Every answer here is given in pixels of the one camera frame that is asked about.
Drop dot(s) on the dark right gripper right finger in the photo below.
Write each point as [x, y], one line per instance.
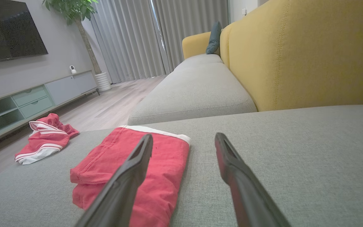
[250, 198]

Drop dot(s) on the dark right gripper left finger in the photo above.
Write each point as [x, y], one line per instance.
[121, 195]

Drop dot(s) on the red shorts with white waistband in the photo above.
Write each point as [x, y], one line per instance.
[165, 170]

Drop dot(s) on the red white T-shirt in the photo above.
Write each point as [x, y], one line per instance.
[44, 138]

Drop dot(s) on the white ribbed plant pot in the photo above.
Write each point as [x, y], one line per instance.
[103, 82]

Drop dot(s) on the large grey sofa seat cushion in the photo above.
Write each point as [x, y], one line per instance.
[194, 94]

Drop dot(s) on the grey green TV cabinet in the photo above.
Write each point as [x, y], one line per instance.
[33, 101]

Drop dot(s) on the yellow sofa backrest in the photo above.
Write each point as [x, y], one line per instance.
[295, 53]

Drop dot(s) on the grey curtain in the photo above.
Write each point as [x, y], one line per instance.
[194, 19]
[128, 41]

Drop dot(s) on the teal throw pillow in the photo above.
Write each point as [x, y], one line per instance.
[214, 39]

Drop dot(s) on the green potted tree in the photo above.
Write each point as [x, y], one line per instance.
[74, 12]

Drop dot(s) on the black flat television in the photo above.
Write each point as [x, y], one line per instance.
[8, 31]

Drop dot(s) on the small white security camera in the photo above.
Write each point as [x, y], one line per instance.
[72, 69]

